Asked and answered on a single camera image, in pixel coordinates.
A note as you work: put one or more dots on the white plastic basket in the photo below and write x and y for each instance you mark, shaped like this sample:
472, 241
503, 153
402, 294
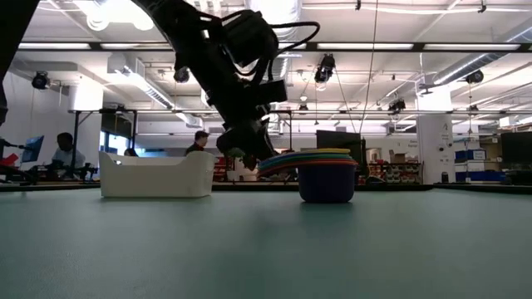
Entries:
154, 178

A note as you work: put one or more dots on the blue lit monitor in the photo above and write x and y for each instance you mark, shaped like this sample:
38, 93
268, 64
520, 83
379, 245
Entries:
33, 148

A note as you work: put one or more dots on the blue storage bins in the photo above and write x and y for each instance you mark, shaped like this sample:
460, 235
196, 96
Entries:
478, 176

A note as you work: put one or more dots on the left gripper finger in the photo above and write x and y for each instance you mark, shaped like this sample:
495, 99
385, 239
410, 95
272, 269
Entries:
237, 139
266, 141

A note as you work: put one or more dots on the background storage shelf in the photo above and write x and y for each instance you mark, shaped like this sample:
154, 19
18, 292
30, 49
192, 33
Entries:
395, 172

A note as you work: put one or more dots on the long overhead light bar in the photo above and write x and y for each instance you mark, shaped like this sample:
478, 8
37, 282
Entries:
365, 46

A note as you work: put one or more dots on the white building column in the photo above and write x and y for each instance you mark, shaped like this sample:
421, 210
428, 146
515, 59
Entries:
434, 137

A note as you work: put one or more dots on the large dark monitor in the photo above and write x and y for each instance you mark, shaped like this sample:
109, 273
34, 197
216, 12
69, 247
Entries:
517, 147

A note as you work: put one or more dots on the blue measuring cup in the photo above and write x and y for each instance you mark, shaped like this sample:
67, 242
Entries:
328, 158

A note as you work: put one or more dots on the black computer monitor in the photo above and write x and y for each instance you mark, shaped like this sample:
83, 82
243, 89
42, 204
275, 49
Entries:
338, 145

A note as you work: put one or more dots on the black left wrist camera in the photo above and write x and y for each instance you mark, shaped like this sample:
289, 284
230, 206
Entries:
249, 37

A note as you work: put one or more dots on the cardboard box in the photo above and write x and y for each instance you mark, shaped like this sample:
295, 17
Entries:
400, 158

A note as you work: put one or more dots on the green table mat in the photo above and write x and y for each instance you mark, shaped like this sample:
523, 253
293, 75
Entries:
266, 249

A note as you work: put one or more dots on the black ceiling spotlight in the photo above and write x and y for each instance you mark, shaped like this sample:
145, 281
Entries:
397, 106
40, 80
182, 75
325, 68
474, 77

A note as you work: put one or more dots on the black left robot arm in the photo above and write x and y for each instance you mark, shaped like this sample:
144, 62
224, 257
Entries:
183, 25

